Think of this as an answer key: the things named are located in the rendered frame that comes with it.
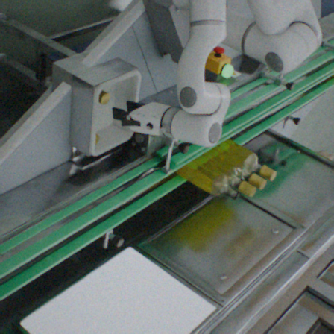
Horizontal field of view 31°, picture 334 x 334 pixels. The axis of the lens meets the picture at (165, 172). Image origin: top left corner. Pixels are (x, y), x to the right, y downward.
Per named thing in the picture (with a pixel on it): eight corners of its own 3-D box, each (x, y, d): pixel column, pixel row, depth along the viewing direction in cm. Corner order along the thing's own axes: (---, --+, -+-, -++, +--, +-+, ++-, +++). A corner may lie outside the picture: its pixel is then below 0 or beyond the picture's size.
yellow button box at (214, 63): (198, 72, 205) (216, 81, 201) (202, 53, 200) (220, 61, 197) (210, 67, 210) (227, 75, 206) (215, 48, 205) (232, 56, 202)
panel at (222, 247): (11, 330, 147) (110, 420, 131) (10, 322, 145) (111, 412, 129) (221, 184, 207) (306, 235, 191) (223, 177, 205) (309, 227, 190)
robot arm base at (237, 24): (186, 15, 163) (229, 34, 155) (212, -19, 165) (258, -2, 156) (203, 48, 176) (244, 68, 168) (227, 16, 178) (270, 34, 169)
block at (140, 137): (128, 147, 180) (145, 157, 177) (131, 120, 174) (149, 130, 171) (136, 142, 182) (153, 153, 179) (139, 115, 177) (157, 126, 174)
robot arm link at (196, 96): (203, 27, 145) (203, 115, 146) (171, 21, 135) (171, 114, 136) (232, 24, 140) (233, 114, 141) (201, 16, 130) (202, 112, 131)
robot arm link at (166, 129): (168, 145, 144) (159, 143, 146) (190, 133, 150) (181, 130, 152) (165, 116, 141) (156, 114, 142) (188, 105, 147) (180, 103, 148)
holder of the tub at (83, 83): (68, 159, 171) (86, 172, 167) (72, 74, 155) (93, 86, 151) (109, 139, 182) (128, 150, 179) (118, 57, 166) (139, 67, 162)
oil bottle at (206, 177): (162, 166, 189) (217, 199, 179) (165, 151, 186) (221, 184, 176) (174, 159, 193) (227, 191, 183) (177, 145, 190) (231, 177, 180)
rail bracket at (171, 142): (145, 162, 178) (177, 182, 172) (152, 114, 168) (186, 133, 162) (151, 158, 180) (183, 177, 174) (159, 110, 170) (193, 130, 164)
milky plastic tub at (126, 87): (69, 145, 167) (91, 159, 163) (73, 74, 154) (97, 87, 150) (112, 124, 179) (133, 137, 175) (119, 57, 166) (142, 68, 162)
